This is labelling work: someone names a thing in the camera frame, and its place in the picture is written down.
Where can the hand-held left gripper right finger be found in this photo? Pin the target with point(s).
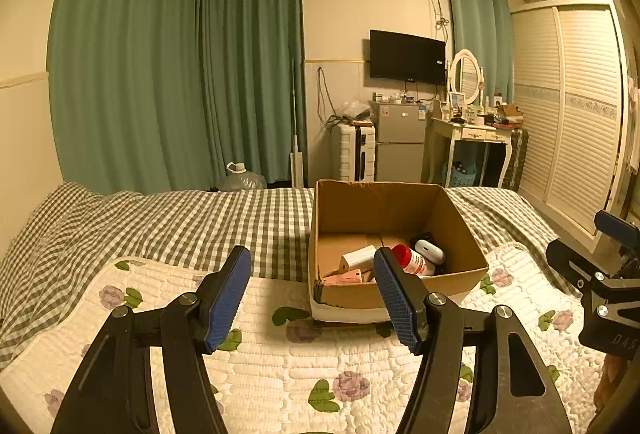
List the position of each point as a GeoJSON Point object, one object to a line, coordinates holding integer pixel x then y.
{"type": "Point", "coordinates": [397, 299]}

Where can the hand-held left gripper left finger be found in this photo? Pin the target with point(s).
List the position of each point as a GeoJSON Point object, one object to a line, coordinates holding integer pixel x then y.
{"type": "Point", "coordinates": [227, 299]}

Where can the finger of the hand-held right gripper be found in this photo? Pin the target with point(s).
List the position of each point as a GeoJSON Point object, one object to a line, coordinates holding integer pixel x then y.
{"type": "Point", "coordinates": [575, 264]}
{"type": "Point", "coordinates": [617, 226]}

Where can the red-capped white bottle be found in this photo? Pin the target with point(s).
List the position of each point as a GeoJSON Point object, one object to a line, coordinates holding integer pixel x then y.
{"type": "Point", "coordinates": [415, 261]}

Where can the pink item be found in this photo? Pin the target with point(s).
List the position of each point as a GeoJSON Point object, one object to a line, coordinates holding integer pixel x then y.
{"type": "Point", "coordinates": [350, 277]}

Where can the white plastic case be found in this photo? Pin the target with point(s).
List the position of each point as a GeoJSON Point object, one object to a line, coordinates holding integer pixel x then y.
{"type": "Point", "coordinates": [430, 250]}

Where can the brown cardboard box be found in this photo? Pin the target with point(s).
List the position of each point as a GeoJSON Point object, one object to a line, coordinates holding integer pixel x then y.
{"type": "Point", "coordinates": [380, 209]}

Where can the person's right hand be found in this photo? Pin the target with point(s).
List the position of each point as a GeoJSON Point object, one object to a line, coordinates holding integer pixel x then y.
{"type": "Point", "coordinates": [607, 384]}

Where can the white floral quilt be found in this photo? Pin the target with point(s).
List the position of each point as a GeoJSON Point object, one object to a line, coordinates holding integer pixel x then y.
{"type": "Point", "coordinates": [280, 374]}

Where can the green checkered bed sheet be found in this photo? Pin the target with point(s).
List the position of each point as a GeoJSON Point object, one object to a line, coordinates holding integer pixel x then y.
{"type": "Point", "coordinates": [150, 224]}

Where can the clear water jug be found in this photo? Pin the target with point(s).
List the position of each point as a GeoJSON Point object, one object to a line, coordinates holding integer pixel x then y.
{"type": "Point", "coordinates": [240, 180]}

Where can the white louvred wardrobe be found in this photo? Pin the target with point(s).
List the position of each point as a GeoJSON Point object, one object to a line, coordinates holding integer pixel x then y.
{"type": "Point", "coordinates": [575, 114]}

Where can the dark suitcase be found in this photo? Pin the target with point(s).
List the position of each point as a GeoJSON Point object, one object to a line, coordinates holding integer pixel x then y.
{"type": "Point", "coordinates": [515, 159]}

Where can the blue plastic basket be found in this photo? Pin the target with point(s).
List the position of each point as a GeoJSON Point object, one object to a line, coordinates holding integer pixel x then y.
{"type": "Point", "coordinates": [460, 175]}

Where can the grey small fridge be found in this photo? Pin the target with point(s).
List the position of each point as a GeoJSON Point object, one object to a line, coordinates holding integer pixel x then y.
{"type": "Point", "coordinates": [400, 149]}

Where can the white suitcase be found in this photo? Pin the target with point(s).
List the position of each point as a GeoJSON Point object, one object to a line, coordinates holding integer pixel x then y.
{"type": "Point", "coordinates": [352, 154]}

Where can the small open cardboard carton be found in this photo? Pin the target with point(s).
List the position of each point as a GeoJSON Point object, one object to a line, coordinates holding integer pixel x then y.
{"type": "Point", "coordinates": [509, 110]}

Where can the white dressing table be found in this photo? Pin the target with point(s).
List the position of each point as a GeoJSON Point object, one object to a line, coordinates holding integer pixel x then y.
{"type": "Point", "coordinates": [470, 132]}

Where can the clear plastic bag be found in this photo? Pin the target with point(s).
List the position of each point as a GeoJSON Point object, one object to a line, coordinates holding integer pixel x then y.
{"type": "Point", "coordinates": [356, 110]}

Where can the white oval mirror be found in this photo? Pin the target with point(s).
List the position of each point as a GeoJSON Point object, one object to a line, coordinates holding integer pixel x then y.
{"type": "Point", "coordinates": [467, 72]}

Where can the green corner curtain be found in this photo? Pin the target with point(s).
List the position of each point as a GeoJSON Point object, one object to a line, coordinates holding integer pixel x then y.
{"type": "Point", "coordinates": [255, 64]}

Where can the narrow green curtain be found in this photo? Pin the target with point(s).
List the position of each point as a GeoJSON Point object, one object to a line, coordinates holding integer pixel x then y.
{"type": "Point", "coordinates": [475, 24]}

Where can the large green curtain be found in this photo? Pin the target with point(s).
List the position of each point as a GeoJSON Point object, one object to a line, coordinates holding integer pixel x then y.
{"type": "Point", "coordinates": [125, 64]}

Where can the small photo frame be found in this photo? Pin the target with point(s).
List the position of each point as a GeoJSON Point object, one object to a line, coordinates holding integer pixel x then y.
{"type": "Point", "coordinates": [456, 100]}

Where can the black wall television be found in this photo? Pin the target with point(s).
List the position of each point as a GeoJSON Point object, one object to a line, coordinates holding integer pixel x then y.
{"type": "Point", "coordinates": [407, 57]}

